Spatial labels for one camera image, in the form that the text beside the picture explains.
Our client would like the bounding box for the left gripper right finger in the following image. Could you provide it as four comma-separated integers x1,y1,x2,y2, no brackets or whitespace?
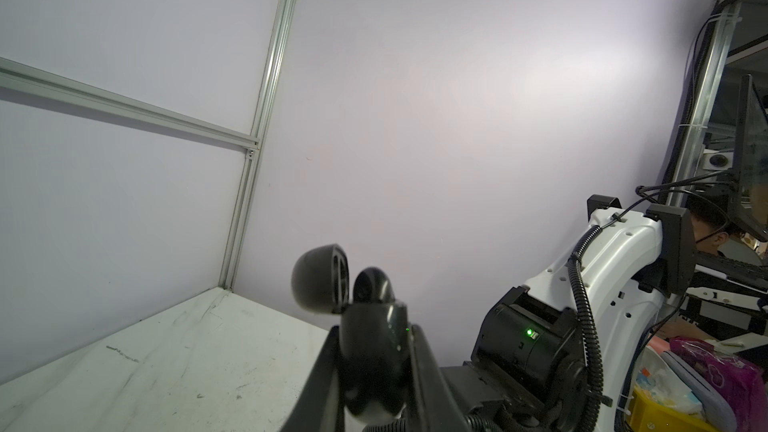
407,324,470,432

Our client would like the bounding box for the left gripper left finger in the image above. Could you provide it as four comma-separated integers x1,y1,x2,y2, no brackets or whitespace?
281,326,345,432

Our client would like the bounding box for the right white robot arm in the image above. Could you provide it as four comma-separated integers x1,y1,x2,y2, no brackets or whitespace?
342,196,695,431

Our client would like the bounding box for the yellow storage bin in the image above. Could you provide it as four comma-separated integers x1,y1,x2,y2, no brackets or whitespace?
626,387,717,432

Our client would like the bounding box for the pink purple plastic bag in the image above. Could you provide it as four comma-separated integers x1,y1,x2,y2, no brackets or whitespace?
670,337,767,431

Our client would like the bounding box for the person at desk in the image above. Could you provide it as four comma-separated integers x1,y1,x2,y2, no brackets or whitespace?
686,195,762,266

